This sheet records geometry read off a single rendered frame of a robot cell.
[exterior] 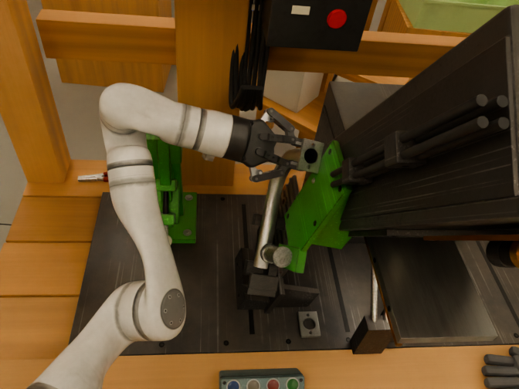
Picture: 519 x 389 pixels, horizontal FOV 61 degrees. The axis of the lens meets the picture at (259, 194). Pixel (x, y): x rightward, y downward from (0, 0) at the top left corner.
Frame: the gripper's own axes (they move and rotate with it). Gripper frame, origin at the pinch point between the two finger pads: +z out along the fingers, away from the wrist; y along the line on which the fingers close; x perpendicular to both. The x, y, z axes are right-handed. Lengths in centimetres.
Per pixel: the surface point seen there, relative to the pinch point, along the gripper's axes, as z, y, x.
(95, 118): -49, 11, 214
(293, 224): 2.9, -12.9, 3.4
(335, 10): -1.3, 24.5, -4.3
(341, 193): 2.9, -5.4, -12.5
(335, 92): 8.4, 15.1, 9.8
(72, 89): -68, 27, 238
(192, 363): -9.5, -42.7, 7.0
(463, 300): 27.1, -18.2, -16.1
